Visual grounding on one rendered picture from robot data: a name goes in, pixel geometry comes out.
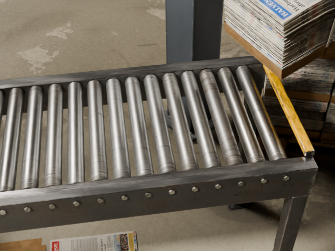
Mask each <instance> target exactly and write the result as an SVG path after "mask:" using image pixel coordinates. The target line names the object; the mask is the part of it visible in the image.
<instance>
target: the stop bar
mask: <svg viewBox="0 0 335 251"><path fill-rule="evenodd" d="M263 68H264V70H265V72H266V74H267V76H268V78H269V80H270V83H271V85H272V87H273V89H274V91H275V93H276V96H277V98H278V100H279V102H280V104H281V106H282V109H283V111H284V113H285V115H286V117H287V119H288V121H289V124H290V126H291V128H292V130H293V132H294V134H295V137H296V139H297V141H298V143H299V145H300V147H301V150H302V152H303V154H304V156H313V155H315V150H314V148H313V146H312V144H311V142H310V139H309V137H308V135H307V133H306V131H305V129H304V127H303V125H302V123H301V121H300V119H299V117H298V115H297V113H296V111H295V109H294V107H293V105H292V103H291V101H290V99H289V97H288V95H287V92H286V90H285V88H284V86H283V84H282V82H281V80H280V78H279V77H277V76H276V75H275V74H274V73H273V72H272V71H270V70H269V69H268V68H267V67H266V66H265V65H263Z"/></svg>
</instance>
